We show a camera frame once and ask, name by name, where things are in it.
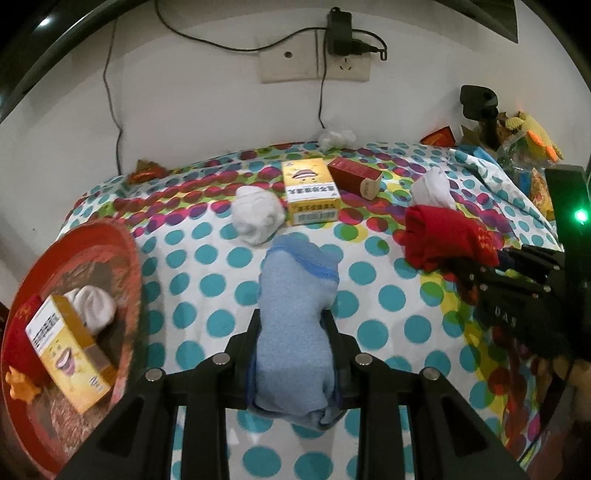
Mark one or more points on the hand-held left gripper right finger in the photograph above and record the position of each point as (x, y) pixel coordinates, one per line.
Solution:
(339, 350)

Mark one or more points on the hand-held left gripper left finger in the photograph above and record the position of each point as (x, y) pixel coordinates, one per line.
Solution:
(244, 341)

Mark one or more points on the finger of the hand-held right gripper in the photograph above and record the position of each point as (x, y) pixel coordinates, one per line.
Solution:
(535, 261)
(485, 279)

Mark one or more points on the light blue sock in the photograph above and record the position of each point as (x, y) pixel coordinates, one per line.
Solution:
(291, 332)

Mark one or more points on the red sock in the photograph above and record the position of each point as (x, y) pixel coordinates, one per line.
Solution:
(18, 346)
(438, 235)

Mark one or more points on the yellow box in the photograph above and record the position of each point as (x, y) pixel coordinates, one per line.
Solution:
(69, 355)
(309, 189)

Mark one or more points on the round red tray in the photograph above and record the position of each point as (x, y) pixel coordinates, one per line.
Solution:
(87, 258)

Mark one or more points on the polka dot blanket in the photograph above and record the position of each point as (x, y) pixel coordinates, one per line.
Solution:
(194, 286)

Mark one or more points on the rolled white sock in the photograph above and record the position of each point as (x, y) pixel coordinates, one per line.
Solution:
(256, 214)

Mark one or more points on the yellow plush toy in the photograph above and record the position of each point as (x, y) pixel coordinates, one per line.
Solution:
(531, 129)

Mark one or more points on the red packet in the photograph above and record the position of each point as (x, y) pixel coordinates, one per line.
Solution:
(438, 136)

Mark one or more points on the small white sock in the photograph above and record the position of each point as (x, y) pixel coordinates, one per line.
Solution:
(92, 307)

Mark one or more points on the dark red box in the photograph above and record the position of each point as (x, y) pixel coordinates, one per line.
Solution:
(351, 173)

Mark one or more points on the black stand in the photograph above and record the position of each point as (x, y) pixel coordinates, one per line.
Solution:
(478, 99)

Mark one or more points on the red gold wrapper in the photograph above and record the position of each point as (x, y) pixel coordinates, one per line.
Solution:
(145, 171)

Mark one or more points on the crumpled white tissue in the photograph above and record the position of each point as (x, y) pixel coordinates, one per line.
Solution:
(337, 137)

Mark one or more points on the orange toy figure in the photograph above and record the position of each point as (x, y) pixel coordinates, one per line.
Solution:
(23, 387)

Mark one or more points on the dark wall panel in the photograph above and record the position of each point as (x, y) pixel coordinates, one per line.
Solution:
(498, 18)

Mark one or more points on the beige wall socket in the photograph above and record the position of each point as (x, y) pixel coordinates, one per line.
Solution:
(286, 60)

